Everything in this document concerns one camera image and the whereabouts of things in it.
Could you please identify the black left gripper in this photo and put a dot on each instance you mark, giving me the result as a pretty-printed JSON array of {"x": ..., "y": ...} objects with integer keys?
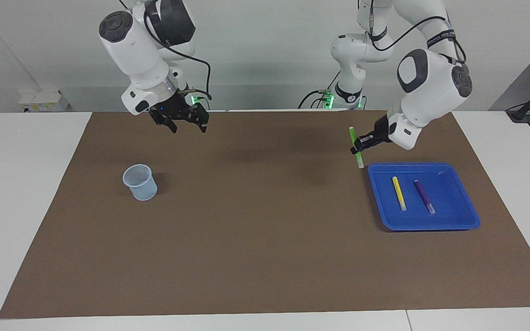
[{"x": 380, "y": 131}]

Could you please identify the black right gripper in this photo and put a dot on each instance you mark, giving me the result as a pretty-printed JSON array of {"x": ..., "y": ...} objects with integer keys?
[{"x": 177, "y": 110}]

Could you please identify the green pen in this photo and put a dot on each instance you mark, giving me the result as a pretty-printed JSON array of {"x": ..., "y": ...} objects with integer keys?
[{"x": 352, "y": 135}]

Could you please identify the yellow pen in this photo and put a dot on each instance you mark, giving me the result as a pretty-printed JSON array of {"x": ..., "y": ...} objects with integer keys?
[{"x": 399, "y": 193}]

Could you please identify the purple pen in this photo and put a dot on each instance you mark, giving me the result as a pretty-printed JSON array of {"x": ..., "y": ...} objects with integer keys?
[{"x": 424, "y": 197}]

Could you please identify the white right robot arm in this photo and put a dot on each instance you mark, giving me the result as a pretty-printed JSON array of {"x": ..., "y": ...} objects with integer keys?
[{"x": 136, "y": 50}]

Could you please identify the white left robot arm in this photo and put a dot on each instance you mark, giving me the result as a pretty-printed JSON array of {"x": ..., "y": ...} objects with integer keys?
[{"x": 430, "y": 87}]

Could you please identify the blue plastic tray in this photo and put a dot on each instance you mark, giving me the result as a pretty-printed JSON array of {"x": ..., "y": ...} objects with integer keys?
[{"x": 453, "y": 202}]

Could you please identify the translucent mesh pen cup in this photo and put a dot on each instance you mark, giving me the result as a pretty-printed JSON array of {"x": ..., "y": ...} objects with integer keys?
[{"x": 143, "y": 186}]

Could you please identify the brown table mat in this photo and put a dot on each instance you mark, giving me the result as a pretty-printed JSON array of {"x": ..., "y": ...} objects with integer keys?
[{"x": 265, "y": 230}]

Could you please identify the white power box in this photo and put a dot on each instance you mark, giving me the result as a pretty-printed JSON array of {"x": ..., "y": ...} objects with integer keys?
[{"x": 44, "y": 101}]

